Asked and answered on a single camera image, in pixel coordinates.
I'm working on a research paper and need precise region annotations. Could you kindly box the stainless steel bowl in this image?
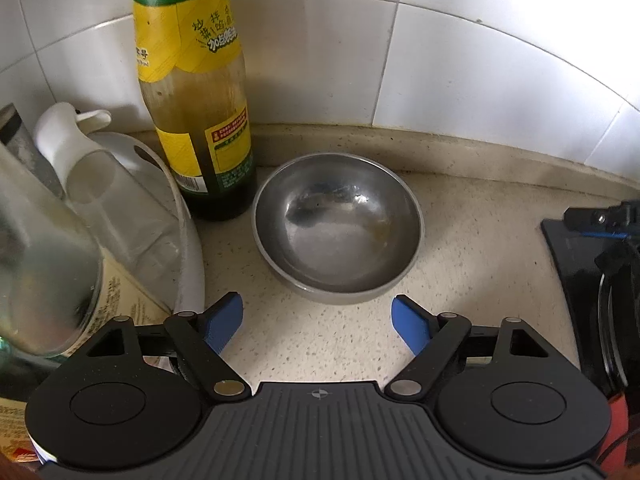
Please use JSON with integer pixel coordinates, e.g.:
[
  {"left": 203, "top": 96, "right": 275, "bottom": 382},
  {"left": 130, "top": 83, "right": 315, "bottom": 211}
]
[{"left": 252, "top": 153, "right": 425, "bottom": 304}]

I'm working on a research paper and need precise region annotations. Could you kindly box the white two-tier condiment rack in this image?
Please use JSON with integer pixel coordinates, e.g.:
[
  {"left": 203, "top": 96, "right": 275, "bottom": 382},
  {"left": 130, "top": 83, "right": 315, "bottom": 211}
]
[{"left": 90, "top": 132, "right": 205, "bottom": 312}]

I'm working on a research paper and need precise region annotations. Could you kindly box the clear glass bottle beige label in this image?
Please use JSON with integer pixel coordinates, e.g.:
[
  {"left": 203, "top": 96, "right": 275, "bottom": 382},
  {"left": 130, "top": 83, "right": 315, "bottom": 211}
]
[{"left": 1, "top": 148, "right": 170, "bottom": 358}]

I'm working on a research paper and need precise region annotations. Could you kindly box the black gas stove top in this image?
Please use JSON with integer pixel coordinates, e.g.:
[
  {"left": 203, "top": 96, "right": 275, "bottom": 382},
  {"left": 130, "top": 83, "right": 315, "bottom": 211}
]
[{"left": 540, "top": 219, "right": 639, "bottom": 413}]

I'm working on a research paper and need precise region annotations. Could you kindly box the white spout oil dispenser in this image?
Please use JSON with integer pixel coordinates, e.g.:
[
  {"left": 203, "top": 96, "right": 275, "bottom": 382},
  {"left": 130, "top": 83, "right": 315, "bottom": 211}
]
[{"left": 34, "top": 102, "right": 117, "bottom": 210}]

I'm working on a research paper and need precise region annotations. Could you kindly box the green yellow label oil bottle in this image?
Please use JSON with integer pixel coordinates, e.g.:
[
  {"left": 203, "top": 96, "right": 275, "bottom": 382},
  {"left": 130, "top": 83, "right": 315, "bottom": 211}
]
[{"left": 132, "top": 0, "right": 257, "bottom": 221}]

